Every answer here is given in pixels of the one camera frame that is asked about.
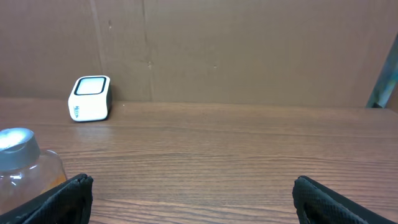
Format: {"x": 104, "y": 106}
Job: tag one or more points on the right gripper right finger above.
{"x": 317, "y": 204}

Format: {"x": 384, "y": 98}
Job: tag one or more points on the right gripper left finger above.
{"x": 69, "y": 202}

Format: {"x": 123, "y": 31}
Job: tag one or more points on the yellow liquid bottle silver cap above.
{"x": 27, "y": 171}

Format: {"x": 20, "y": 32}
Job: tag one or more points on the white barcode scanner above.
{"x": 90, "y": 99}

